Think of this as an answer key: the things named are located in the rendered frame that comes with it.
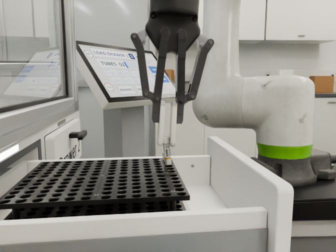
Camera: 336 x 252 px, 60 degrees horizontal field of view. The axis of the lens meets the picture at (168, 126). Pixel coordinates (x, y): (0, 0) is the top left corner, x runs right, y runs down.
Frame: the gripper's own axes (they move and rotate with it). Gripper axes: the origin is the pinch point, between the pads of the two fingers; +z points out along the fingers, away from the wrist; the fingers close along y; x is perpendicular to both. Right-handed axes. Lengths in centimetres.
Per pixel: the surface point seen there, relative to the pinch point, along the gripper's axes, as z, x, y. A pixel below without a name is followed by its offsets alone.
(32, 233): 9.4, -17.9, -14.6
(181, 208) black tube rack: 9.6, -10.7, 1.5
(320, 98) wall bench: 0, 275, 202
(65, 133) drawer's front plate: 6.3, 21.2, -21.2
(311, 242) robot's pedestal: 26.3, 10.1, 34.5
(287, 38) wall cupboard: -70, 312, 173
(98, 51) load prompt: -18, 81, -23
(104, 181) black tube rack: 7.3, -7.6, -8.8
